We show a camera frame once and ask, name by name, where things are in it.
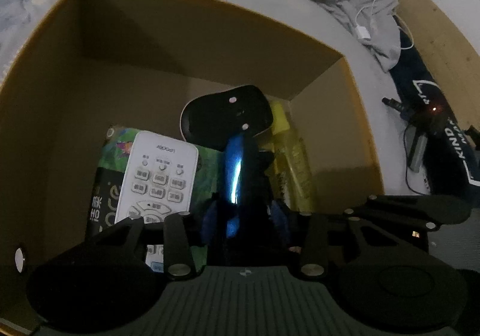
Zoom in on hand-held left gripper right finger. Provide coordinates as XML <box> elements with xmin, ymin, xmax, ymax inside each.
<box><xmin>269</xmin><ymin>201</ymin><xmax>429</xmax><ymax>279</ymax></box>

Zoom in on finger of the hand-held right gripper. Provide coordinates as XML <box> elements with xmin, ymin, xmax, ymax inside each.
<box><xmin>344</xmin><ymin>194</ymin><xmax>473</xmax><ymax>232</ymax></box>

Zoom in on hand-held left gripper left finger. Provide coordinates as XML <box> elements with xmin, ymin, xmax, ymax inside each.
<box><xmin>15</xmin><ymin>201</ymin><xmax>219</xmax><ymax>281</ymax></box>

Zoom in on black computer mouse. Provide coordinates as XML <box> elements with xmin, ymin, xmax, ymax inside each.
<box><xmin>179</xmin><ymin>84</ymin><xmax>274</xmax><ymax>151</ymax></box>

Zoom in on brown cardboard box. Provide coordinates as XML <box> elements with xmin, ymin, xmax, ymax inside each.
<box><xmin>0</xmin><ymin>0</ymin><xmax>388</xmax><ymax>336</ymax></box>

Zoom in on yellow plastic bottle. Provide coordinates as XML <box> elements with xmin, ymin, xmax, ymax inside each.
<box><xmin>268</xmin><ymin>100</ymin><xmax>316</xmax><ymax>213</ymax></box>

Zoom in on navy printed pillow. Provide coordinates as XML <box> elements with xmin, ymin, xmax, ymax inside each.
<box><xmin>390</xmin><ymin>17</ymin><xmax>480</xmax><ymax>205</ymax></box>

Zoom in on white remote control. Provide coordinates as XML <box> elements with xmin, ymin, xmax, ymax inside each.
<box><xmin>114</xmin><ymin>130</ymin><xmax>199</xmax><ymax>273</ymax></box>

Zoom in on black tripod with red light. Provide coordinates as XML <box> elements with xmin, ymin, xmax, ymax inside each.
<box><xmin>382</xmin><ymin>96</ymin><xmax>451</xmax><ymax>196</ymax></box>

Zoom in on green tissue pack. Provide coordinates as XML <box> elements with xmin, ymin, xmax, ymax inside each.
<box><xmin>86</xmin><ymin>126</ymin><xmax>227</xmax><ymax>247</ymax></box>

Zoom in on wooden headboard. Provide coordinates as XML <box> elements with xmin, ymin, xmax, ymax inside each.
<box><xmin>390</xmin><ymin>0</ymin><xmax>480</xmax><ymax>127</ymax></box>

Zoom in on white charging cable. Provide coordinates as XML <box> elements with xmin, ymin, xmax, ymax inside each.
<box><xmin>352</xmin><ymin>0</ymin><xmax>415</xmax><ymax>50</ymax></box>

